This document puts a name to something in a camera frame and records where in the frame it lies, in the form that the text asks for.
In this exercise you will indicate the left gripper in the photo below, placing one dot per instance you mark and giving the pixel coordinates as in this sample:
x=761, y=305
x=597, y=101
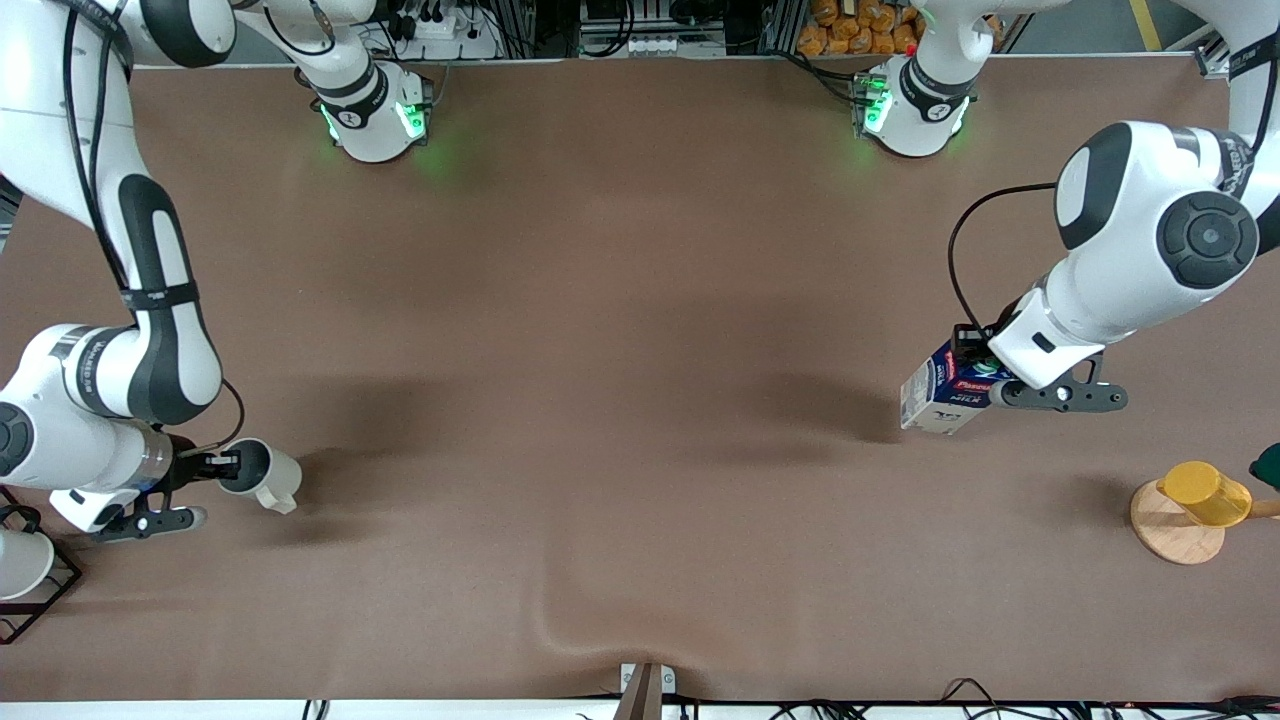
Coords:
x=971, y=341

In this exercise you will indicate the cream mug with grey inside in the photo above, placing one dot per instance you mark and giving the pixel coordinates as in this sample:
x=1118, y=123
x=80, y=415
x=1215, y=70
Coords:
x=272, y=478

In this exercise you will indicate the pile of orange bread rolls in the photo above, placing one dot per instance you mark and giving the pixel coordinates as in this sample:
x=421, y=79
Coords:
x=860, y=28

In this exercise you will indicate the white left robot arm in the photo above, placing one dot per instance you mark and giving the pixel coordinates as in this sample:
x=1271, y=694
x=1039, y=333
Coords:
x=1150, y=230

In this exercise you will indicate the round wooden cup stand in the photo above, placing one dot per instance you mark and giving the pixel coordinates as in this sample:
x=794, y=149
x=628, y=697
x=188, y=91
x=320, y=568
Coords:
x=1170, y=535

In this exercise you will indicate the white power strip with plugs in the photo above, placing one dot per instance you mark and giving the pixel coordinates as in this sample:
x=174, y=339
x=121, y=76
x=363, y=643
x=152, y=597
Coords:
x=445, y=25

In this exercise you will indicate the dark green cup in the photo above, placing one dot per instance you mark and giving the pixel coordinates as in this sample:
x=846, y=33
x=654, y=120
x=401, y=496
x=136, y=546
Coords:
x=1268, y=466

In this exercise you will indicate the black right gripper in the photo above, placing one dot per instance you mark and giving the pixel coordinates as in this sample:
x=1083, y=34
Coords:
x=187, y=468

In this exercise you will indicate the small white power strip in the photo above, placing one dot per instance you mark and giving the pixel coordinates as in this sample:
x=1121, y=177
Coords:
x=660, y=45

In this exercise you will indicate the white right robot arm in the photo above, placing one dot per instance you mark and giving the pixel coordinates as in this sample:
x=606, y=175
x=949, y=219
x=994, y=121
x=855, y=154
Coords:
x=150, y=300

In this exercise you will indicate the blue and white milk carton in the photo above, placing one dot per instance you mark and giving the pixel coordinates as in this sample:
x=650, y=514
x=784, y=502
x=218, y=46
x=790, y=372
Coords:
x=940, y=400

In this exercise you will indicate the white cup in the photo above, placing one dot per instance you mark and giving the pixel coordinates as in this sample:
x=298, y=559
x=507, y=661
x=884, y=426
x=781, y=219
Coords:
x=20, y=563

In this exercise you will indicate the yellow cup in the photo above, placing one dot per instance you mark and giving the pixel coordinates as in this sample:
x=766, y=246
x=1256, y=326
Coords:
x=1208, y=494

